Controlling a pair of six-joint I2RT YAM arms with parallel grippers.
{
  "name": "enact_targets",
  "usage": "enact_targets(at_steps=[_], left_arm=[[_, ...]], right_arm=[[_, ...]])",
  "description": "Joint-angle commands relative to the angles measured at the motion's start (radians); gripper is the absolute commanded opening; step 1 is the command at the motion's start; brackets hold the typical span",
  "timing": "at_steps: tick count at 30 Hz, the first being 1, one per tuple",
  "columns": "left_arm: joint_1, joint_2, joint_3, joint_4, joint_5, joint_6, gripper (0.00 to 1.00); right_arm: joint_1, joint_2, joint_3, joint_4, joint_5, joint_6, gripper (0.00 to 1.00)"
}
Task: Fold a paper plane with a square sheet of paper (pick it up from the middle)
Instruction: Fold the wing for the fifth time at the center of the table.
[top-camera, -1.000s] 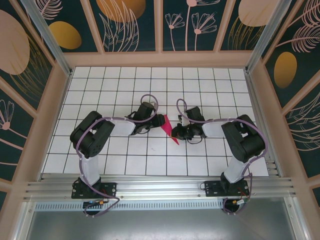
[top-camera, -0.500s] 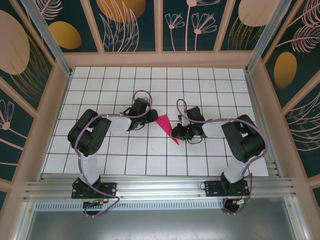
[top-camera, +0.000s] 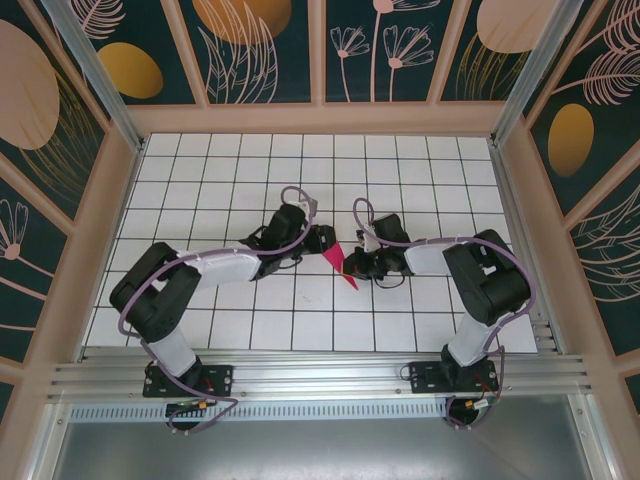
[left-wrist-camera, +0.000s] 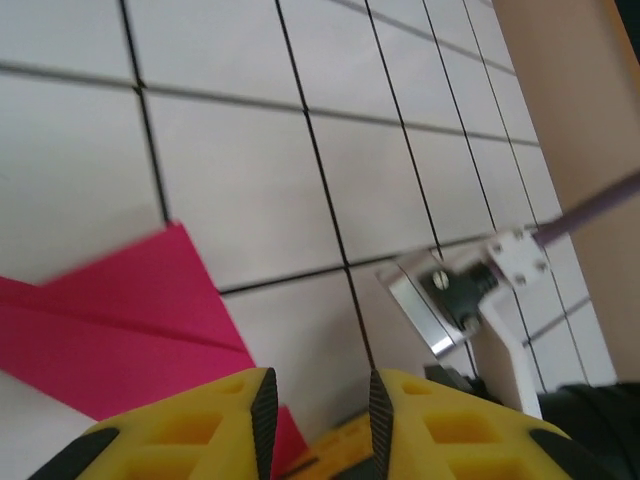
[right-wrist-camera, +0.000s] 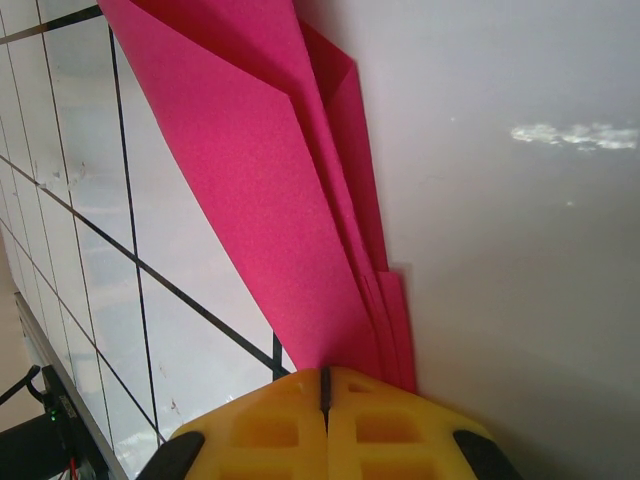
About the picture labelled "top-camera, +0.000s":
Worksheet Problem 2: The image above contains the wall panel with oval and fern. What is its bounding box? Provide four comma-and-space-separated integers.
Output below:
522, 0, 640, 217

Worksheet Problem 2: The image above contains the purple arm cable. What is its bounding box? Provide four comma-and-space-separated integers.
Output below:
352, 197, 537, 431
117, 185, 320, 436

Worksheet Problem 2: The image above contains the pink cloth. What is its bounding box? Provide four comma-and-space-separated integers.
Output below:
321, 242, 362, 292

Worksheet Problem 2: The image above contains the wall panel with single flower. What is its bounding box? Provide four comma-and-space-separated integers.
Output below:
0, 152, 76, 369

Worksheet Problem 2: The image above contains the wall panel with feather drawing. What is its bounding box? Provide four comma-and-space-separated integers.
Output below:
178, 0, 321, 106

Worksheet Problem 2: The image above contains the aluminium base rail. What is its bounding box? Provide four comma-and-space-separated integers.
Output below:
47, 347, 596, 401

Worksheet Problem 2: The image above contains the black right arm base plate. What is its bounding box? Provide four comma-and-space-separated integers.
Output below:
408, 360, 499, 396

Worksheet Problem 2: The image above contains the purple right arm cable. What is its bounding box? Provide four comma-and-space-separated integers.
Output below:
352, 197, 537, 431

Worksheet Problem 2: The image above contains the aluminium frame post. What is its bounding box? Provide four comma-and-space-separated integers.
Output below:
39, 0, 146, 154
488, 0, 584, 149

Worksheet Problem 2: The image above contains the wall panel with large beige disc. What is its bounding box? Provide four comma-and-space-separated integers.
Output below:
0, 0, 112, 229

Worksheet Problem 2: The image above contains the wall panel with leaf drawing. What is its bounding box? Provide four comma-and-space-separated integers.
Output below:
563, 187, 640, 359

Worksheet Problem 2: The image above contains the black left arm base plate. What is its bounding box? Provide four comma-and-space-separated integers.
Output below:
143, 363, 235, 399

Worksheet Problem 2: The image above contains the wall panel with yellow oval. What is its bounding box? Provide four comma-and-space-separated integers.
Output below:
49, 0, 209, 107

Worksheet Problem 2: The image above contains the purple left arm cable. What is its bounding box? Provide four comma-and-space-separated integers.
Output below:
117, 185, 320, 436

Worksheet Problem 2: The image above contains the grey metal sheet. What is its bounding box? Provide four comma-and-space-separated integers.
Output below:
29, 394, 619, 480

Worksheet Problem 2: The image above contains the aluminium side rail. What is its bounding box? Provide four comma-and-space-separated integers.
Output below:
487, 137, 566, 357

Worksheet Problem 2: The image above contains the perforated metal cable duct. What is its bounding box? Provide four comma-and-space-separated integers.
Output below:
69, 403, 451, 422

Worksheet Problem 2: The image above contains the wall panel with flower drawing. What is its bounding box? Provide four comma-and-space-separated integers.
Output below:
322, 0, 462, 106

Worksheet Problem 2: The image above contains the wall panel with beige circle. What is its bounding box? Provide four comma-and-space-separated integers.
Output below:
438, 0, 569, 105

